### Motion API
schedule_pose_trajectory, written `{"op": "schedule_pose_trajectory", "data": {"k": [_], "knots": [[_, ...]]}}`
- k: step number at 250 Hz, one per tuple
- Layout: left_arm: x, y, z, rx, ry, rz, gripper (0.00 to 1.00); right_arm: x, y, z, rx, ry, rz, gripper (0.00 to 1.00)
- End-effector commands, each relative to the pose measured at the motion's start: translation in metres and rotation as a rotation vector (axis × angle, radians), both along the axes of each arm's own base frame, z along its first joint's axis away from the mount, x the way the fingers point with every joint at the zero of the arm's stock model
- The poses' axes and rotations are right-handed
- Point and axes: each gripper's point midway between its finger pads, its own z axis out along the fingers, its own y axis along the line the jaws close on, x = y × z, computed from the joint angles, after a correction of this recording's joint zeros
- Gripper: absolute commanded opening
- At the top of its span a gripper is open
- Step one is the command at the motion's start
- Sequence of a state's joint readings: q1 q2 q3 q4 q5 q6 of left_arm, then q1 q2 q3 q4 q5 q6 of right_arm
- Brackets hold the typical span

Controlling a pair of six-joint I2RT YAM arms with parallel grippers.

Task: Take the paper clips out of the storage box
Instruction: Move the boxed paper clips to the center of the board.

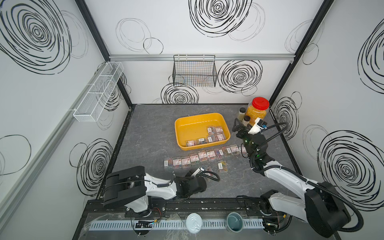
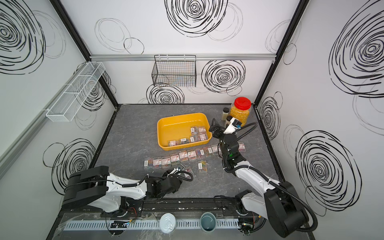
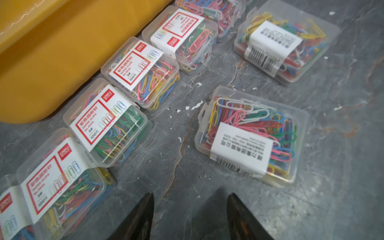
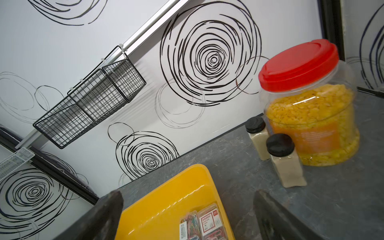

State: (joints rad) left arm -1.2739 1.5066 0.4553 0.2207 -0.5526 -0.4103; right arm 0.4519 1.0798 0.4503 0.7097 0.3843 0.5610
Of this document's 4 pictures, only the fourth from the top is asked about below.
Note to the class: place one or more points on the tray paper clip box red label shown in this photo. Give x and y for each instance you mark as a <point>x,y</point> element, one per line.
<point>211,223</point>

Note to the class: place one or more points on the tray box beside red label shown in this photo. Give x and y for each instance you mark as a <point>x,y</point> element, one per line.
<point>189,227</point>

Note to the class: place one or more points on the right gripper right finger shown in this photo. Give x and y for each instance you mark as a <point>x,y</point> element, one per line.
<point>277,223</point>

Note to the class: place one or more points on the rear black cap spice bottle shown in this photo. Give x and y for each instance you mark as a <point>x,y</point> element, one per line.
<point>257,130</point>

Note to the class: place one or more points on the black wire wall basket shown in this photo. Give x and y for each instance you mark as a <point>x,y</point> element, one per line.
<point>102,93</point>

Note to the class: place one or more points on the yellow plastic storage tray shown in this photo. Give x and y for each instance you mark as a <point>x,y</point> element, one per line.
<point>157,215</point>

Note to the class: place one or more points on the front black cap spice bottle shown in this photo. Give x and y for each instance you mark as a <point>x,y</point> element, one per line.
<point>286,161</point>

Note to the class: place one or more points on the red lid corn jar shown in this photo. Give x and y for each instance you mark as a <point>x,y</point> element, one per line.
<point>308,94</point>

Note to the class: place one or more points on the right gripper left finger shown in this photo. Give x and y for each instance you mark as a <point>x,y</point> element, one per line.
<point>100,222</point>

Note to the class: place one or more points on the black cap spice bottle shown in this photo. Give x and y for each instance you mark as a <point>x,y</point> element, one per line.
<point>286,161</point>
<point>257,130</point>

